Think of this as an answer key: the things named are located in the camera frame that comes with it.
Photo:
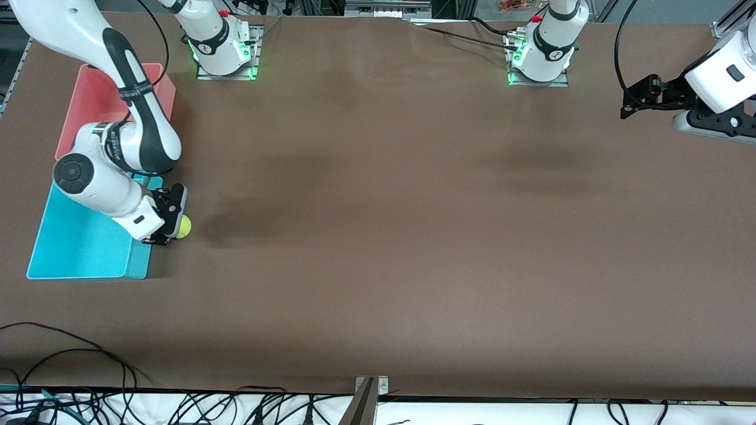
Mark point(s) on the grey metal rack unit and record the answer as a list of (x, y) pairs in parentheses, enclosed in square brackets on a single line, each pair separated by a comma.
[(384, 9)]

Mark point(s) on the blue plastic bin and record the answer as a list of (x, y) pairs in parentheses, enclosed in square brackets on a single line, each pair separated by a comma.
[(77, 254)]

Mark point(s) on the yellow tennis ball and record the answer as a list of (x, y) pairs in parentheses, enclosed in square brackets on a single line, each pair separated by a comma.
[(185, 227)]

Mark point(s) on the grey metal bar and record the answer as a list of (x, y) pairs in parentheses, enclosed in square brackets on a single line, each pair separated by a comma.
[(361, 407)]

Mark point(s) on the small metal bracket plate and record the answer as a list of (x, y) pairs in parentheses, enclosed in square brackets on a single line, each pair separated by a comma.
[(383, 385)]

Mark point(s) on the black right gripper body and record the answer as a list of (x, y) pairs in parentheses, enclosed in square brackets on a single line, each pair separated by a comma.
[(163, 208)]

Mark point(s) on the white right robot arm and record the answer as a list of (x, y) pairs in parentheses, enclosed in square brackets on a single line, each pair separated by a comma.
[(100, 189)]

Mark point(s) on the pink plastic bin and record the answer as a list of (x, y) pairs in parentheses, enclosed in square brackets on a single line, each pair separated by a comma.
[(82, 106)]

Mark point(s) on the black power plug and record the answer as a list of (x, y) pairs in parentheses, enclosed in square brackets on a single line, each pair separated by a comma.
[(309, 414), (258, 416)]

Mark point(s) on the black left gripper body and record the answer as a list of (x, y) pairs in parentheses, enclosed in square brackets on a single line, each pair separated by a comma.
[(671, 92)]

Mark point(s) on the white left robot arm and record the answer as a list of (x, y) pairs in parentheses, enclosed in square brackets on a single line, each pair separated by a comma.
[(723, 82)]

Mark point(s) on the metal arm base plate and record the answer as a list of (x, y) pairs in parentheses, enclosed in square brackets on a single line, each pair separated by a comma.
[(537, 84), (227, 77)]

